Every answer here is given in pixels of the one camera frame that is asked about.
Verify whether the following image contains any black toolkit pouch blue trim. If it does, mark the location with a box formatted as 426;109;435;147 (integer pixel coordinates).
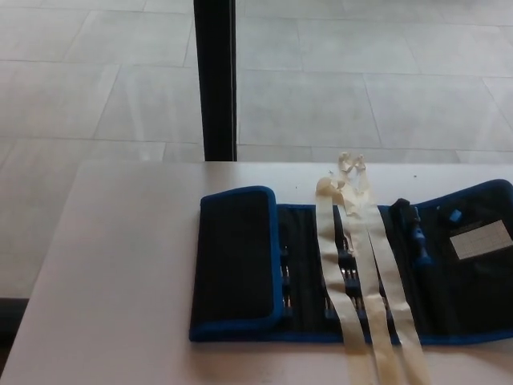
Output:
188;178;513;347

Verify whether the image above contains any long beige masking tape strip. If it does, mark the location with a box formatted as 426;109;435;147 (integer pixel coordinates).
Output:
352;153;433;385
335;150;398;385
315;176;372;358

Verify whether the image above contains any black vertical pillar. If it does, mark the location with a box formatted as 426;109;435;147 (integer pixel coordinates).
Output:
192;0;240;162

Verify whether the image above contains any white label card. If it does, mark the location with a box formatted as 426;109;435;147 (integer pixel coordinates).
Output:
448;219;513;260

